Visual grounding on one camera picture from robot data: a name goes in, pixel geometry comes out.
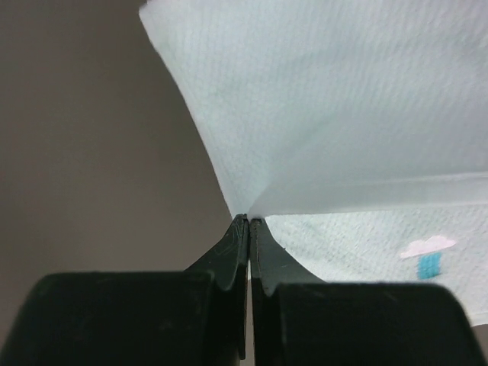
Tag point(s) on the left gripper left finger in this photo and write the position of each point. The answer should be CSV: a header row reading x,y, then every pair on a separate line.
x,y
191,317

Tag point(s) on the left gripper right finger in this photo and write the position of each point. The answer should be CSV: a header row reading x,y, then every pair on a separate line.
x,y
300,319

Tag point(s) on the light mint towel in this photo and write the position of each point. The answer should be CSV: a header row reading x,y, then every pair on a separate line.
x,y
356,129

